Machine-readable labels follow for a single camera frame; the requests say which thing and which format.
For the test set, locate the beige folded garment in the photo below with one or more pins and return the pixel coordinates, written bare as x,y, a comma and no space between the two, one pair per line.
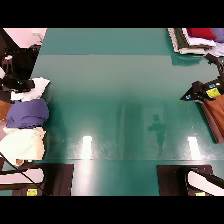
190,51

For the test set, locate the purple garment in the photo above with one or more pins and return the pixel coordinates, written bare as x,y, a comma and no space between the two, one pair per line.
28,114

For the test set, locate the dark green garment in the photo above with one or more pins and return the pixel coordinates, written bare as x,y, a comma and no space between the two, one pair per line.
181,40

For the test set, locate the lilac garment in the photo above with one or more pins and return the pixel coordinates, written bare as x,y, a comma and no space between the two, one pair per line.
219,34

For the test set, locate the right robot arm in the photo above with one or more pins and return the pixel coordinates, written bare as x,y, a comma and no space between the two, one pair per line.
203,180

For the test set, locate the white folded garment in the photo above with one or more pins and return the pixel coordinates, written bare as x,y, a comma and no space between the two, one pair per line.
198,42

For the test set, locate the brown garment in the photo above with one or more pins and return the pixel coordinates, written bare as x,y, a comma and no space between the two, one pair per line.
216,116

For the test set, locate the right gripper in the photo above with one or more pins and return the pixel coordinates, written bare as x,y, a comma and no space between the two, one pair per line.
199,90

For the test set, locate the cream garment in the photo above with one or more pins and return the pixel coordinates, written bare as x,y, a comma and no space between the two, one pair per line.
22,144

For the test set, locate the red garment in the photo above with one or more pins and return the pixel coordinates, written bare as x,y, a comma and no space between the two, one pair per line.
201,33

